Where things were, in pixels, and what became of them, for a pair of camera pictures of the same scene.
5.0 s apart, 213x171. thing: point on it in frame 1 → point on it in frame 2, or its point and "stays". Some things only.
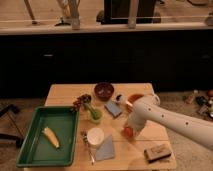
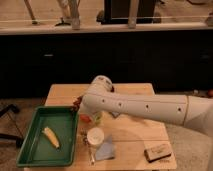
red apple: [127, 132] → [85, 117]
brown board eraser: [157, 152] stays
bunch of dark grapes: [82, 100] stays
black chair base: [18, 139] stays
